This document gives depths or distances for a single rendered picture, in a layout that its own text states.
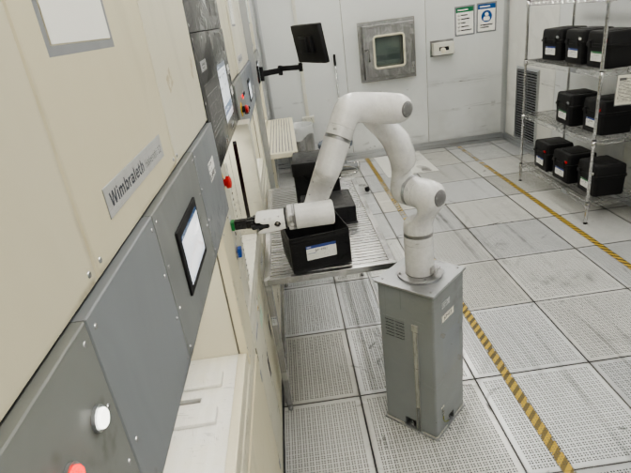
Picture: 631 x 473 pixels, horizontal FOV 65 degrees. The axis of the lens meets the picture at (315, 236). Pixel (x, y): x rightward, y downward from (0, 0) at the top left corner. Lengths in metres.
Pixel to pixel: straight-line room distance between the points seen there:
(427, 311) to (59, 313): 1.67
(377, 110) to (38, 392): 1.41
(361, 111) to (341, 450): 1.52
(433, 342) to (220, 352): 0.90
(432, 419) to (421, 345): 0.38
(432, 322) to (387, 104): 0.88
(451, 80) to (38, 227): 6.40
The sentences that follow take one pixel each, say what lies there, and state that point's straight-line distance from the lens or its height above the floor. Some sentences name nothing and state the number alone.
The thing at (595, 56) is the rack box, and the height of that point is 1.26.
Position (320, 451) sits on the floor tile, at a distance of 2.46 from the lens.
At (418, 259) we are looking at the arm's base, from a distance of 2.05.
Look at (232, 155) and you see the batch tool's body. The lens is 2.34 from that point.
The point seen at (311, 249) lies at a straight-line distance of 2.20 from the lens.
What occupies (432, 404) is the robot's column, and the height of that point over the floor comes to 0.21.
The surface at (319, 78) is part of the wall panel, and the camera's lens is 6.41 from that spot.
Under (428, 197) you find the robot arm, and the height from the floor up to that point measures 1.14.
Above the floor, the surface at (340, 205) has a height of 0.86.
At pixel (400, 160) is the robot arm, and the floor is 1.29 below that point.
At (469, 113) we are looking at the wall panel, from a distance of 6.90.
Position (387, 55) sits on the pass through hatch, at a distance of 6.37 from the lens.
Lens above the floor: 1.81
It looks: 24 degrees down
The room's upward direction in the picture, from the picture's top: 8 degrees counter-clockwise
